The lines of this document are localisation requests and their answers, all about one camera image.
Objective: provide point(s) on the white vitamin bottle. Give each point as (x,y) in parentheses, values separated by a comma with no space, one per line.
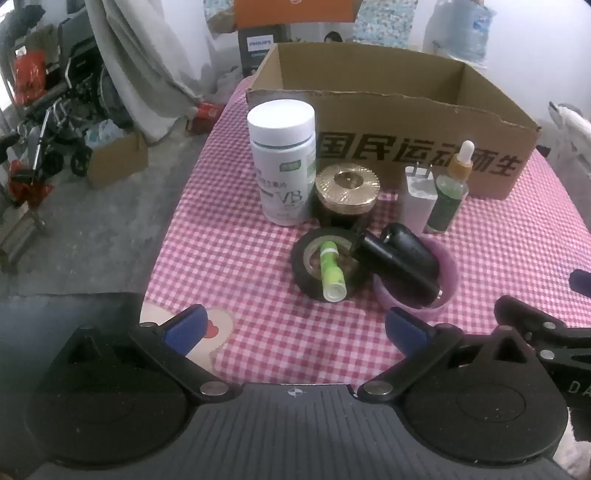
(281,152)

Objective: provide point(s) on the dark product box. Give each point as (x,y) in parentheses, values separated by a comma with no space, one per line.
(263,50)

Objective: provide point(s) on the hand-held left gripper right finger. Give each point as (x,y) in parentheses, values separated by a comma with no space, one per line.
(406,330)

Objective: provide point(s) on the green glass dropper bottle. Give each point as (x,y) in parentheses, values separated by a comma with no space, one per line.
(445,203)

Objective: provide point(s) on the purple plastic bowl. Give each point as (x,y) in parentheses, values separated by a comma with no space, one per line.
(415,314)

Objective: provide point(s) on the white cloth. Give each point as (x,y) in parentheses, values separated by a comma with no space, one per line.
(572,129)

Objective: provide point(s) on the orange box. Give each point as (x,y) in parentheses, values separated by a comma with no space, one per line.
(295,14)

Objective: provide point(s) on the red plastic bag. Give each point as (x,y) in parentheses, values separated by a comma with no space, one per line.
(28,74)

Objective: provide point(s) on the bag of water bottles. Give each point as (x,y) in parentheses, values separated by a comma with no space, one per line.
(461,27)

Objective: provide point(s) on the red toy vehicle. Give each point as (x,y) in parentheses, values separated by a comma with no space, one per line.
(27,182)

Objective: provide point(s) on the white charger plug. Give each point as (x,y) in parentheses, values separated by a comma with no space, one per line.
(418,198)

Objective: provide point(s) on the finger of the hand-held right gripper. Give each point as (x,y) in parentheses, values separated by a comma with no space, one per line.
(531,319)
(582,281)

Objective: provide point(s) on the red white checkered tablecloth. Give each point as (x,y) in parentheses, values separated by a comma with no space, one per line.
(231,258)

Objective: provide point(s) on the black tape roll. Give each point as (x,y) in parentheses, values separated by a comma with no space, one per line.
(304,261)

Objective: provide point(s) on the printed cardboard box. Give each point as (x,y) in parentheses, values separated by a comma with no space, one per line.
(369,122)

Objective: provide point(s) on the folded wheelchair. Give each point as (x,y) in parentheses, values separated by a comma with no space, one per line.
(74,62)

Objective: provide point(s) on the black bottle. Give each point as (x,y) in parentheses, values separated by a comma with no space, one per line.
(401,258)

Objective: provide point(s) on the small cardboard box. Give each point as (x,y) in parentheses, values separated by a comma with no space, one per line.
(117,159)

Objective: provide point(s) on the red can on floor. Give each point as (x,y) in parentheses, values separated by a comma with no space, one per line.
(205,116)

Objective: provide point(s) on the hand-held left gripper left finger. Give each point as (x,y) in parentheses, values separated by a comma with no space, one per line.
(187,328)

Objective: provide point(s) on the wooden stool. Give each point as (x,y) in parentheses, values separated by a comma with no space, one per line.
(21,235)

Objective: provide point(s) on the green lip balm tube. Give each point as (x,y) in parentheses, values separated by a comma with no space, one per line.
(331,273)

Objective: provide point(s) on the gold lid dark jar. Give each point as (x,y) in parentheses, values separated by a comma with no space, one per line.
(346,182)

